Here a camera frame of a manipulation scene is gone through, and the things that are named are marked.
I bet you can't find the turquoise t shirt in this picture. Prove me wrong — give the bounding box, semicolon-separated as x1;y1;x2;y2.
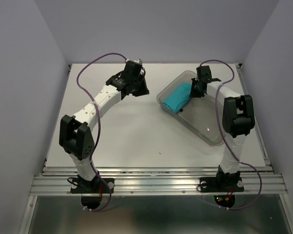
163;82;191;114

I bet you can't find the clear plastic bin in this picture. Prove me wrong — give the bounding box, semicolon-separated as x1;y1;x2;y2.
157;71;224;146

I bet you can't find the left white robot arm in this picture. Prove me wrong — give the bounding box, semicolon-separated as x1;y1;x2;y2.
59;59;149;193

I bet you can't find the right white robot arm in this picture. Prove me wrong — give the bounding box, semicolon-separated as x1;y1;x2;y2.
190;65;255;193

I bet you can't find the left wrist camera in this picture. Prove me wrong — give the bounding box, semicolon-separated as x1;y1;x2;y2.
125;58;143;65

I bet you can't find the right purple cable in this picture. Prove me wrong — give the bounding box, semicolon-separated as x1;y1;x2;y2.
199;60;263;212

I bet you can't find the purple cable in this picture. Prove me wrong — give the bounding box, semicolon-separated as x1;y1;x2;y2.
199;60;263;212
77;52;127;212

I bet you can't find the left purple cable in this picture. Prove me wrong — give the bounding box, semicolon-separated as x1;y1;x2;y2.
77;52;127;212

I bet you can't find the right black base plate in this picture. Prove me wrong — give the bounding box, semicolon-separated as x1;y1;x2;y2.
196;177;245;193

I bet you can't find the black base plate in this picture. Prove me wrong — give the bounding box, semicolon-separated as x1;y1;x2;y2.
196;177;245;193
67;177;109;194

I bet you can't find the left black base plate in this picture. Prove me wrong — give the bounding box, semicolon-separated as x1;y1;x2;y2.
67;177;109;194

